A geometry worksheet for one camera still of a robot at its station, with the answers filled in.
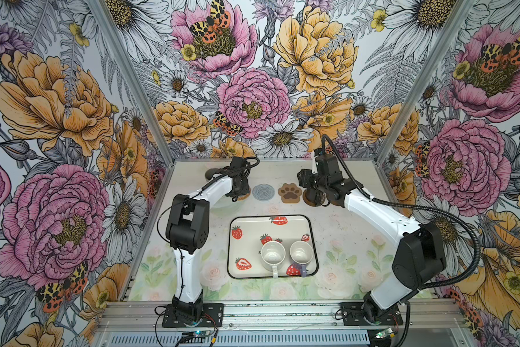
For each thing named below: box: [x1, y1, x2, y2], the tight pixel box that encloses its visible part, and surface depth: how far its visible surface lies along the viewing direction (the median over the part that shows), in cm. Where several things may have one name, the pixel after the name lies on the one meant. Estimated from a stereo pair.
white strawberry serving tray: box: [226, 214, 320, 280], surface depth 93 cm
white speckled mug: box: [260, 240, 286, 280], surface depth 83 cm
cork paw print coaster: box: [278, 182, 302, 204], surface depth 110 cm
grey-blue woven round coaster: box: [252, 183, 276, 202], surface depth 110 cm
